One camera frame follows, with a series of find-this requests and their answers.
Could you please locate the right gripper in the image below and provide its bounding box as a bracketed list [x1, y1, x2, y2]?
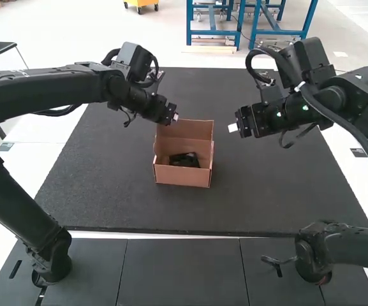
[227, 96, 292, 140]

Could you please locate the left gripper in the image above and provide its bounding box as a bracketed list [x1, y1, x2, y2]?
[144, 94, 180, 128]

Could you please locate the black square fan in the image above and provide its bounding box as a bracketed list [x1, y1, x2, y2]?
[167, 152, 202, 169]

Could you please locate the cardboard box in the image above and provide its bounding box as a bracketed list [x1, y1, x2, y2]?
[152, 119, 216, 189]

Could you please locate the black mat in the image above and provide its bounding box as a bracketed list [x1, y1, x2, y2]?
[34, 66, 368, 238]

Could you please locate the yellow cart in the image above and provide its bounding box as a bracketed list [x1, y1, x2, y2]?
[122, 0, 161, 15]

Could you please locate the black clamp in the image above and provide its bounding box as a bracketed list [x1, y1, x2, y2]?
[261, 254, 297, 278]

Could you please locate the dark base panel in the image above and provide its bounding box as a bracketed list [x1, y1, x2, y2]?
[115, 238, 252, 306]
[0, 238, 128, 306]
[239, 237, 368, 306]

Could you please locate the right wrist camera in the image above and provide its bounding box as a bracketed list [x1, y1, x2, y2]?
[259, 83, 284, 105]

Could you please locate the blue metal frame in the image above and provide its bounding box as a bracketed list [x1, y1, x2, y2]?
[186, 0, 247, 51]
[248, 0, 319, 51]

